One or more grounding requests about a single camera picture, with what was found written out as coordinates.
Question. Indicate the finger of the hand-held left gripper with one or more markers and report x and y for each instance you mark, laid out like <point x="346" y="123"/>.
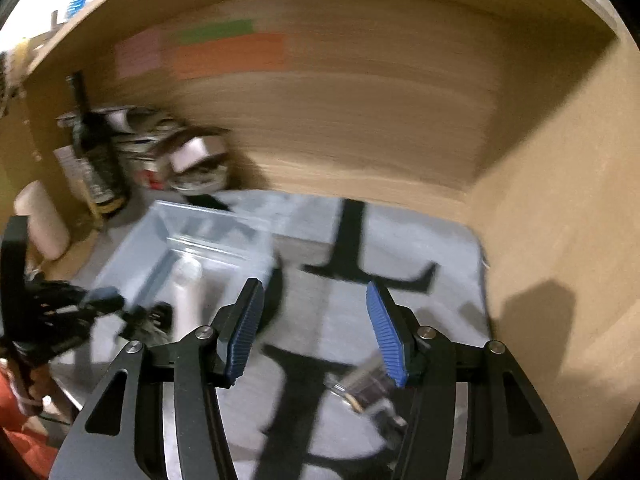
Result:
<point x="65" y="332"/>
<point x="102" y="297"/>

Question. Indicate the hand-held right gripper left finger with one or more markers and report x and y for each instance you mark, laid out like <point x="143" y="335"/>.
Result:
<point x="245" y="330"/>

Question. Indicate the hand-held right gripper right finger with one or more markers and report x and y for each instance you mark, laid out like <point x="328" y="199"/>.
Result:
<point x="387" y="340"/>

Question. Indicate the silver metal cylinder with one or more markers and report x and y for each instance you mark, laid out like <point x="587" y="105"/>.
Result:
<point x="360" y="382"/>

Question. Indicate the white handheld device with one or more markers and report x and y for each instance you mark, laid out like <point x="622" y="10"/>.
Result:
<point x="187" y="290"/>

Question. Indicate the clear plastic container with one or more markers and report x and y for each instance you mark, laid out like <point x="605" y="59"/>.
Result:
<point x="150" y="240"/>

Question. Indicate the beige cylinder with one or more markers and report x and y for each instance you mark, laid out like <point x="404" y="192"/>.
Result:
<point x="42" y="220"/>

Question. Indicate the grey printed mat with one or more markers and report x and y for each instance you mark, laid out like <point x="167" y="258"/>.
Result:
<point x="450" y="270"/>

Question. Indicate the dark wine bottle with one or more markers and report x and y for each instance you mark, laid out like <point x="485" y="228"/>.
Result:
<point x="100" y="175"/>

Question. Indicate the white bowl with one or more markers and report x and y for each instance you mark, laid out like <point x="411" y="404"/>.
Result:
<point x="200" y="183"/>

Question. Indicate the stack of magazines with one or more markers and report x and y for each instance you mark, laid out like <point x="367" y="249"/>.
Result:
<point x="140" y="130"/>

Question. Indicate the pink sticky note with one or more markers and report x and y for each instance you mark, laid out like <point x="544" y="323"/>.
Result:
<point x="139" y="54"/>

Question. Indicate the jar with blue contents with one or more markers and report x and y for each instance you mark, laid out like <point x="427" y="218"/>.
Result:
<point x="76" y="3"/>

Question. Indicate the orange sticky note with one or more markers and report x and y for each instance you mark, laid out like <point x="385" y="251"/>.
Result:
<point x="227" y="56"/>

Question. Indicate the green sticky note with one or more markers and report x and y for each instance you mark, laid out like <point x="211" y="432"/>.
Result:
<point x="215" y="31"/>

